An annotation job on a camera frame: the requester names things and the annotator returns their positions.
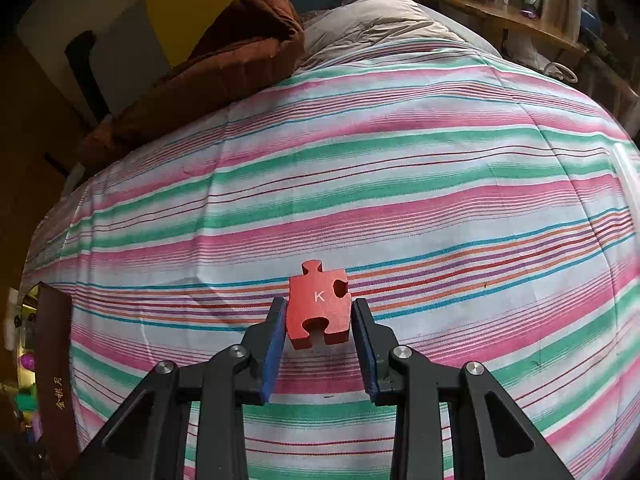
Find brown quilt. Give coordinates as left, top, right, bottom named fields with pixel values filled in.
left=80, top=0, right=307, bottom=171

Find gold tin box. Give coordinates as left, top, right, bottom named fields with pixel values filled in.
left=15, top=281, right=81, bottom=476

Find beige duvet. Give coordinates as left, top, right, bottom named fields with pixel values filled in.
left=300, top=0, right=501, bottom=73

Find black rolled mat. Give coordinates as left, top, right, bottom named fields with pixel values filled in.
left=64, top=30, right=111, bottom=126

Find striped bedsheet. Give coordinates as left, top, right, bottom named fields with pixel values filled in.
left=20, top=45, right=640, bottom=480

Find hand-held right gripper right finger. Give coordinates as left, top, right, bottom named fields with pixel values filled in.
left=352, top=297, right=576, bottom=480

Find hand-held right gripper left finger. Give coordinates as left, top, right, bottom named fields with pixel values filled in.
left=65, top=297, right=288, bottom=480

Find wooden shelf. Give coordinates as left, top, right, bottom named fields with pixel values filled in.
left=415, top=0, right=591, bottom=56

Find wooden wardrobe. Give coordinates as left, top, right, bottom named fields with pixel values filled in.
left=0, top=35, right=101, bottom=311

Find red puzzle piece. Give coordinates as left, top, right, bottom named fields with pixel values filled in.
left=286, top=259, right=352, bottom=351

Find grey yellow blue headboard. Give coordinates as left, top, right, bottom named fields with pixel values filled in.
left=17, top=0, right=396, bottom=126

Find white cable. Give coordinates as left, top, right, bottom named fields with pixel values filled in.
left=544, top=61, right=579, bottom=84

